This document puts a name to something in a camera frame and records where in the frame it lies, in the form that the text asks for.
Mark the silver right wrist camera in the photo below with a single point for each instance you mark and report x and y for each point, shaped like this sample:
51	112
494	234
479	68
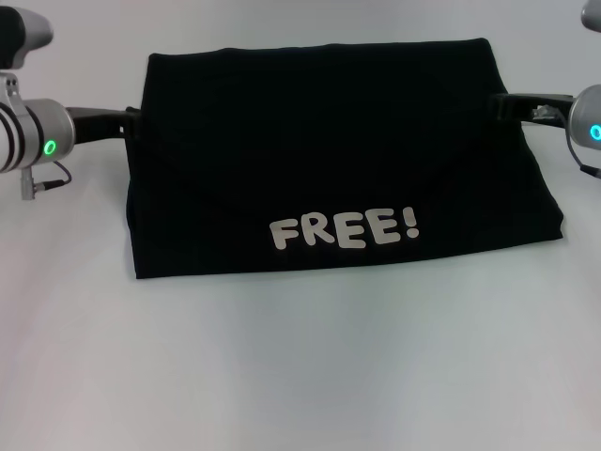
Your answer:
592	16

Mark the black t-shirt with FREE print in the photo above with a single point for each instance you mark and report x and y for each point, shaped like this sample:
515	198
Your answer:
305	141

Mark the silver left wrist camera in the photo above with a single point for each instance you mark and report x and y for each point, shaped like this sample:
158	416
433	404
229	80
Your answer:
33	33

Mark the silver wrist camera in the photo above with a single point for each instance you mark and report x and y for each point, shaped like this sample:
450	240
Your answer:
33	33
592	16

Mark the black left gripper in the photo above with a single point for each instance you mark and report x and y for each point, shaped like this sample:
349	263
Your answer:
98	123

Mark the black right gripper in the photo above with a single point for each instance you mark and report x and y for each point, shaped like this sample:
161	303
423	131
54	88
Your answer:
526	101

